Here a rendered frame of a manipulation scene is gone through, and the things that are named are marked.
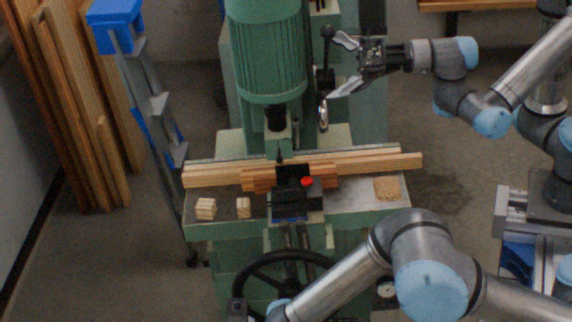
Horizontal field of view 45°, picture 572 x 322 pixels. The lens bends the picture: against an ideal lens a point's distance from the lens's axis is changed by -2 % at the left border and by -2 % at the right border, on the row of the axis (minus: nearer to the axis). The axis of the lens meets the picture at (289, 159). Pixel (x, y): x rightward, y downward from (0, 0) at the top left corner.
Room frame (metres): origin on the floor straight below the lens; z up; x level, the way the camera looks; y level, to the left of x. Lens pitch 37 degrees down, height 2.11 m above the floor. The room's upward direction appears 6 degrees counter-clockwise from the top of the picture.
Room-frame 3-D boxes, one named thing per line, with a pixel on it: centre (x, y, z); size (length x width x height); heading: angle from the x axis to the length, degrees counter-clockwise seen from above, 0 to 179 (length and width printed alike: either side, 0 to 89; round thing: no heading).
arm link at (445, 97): (1.37, -0.40, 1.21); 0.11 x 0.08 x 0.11; 24
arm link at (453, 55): (1.38, -0.40, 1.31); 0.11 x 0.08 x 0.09; 88
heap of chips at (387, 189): (1.42, -0.25, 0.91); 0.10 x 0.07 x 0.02; 178
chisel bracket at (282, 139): (1.53, 0.02, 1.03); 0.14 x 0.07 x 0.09; 178
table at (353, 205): (1.40, 0.00, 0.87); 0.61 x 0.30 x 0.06; 88
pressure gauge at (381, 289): (1.29, -0.23, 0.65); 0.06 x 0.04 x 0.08; 88
